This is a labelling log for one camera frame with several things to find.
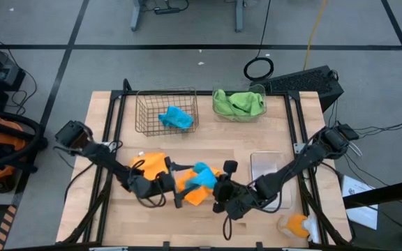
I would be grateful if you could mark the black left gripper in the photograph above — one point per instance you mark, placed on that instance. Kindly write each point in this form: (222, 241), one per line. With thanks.
(152, 184)

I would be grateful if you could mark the black computer tower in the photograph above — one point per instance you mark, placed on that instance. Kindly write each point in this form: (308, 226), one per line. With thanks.
(302, 83)

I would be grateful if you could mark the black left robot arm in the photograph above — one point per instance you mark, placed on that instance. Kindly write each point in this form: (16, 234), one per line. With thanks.
(100, 153)

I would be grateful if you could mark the grey desk leg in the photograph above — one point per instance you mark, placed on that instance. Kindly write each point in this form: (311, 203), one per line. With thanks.
(239, 15)
(136, 15)

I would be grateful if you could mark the long clear plastic bin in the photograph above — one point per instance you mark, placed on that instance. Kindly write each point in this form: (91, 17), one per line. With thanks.
(262, 164)

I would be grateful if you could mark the orange microfiber towel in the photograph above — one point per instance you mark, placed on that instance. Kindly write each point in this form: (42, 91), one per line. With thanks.
(150, 165)
(195, 197)

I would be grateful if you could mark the wide clear plastic bin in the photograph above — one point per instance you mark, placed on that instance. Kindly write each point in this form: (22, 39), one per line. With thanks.
(239, 119)

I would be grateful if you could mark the black power adapter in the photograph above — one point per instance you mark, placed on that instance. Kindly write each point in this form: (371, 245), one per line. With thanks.
(347, 131)

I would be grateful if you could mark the black power strip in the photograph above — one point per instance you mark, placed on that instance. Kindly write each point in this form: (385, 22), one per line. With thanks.
(167, 10)

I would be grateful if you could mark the black bar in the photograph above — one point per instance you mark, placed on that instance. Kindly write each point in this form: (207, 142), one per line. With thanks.
(386, 191)

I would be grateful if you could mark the white paper sheet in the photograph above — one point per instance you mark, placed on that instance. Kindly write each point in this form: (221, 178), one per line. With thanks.
(359, 202)

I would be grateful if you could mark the orange black hazard floor strip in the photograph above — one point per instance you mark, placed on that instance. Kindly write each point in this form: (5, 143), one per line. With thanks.
(5, 226)

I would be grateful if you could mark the orange spray bottle white nozzle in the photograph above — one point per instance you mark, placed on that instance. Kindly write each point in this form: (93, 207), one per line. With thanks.
(293, 226)

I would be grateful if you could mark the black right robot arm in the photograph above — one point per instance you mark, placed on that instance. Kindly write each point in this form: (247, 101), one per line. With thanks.
(298, 164)

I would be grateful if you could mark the black aluminium table frame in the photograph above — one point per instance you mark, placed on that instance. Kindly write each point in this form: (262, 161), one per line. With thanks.
(204, 93)

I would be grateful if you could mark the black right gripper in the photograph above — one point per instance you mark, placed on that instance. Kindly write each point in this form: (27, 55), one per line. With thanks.
(236, 200)

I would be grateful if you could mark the blue microfiber towel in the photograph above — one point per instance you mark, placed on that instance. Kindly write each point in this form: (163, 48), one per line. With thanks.
(204, 178)
(174, 118)

